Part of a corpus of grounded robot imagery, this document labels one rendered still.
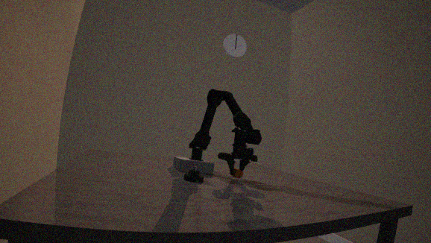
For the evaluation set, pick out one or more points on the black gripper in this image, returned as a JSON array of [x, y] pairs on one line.
[[231, 161]]

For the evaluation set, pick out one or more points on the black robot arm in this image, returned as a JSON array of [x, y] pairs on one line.
[[241, 120]]

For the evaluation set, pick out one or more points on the orange knob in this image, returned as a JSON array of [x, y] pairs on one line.
[[237, 173]]

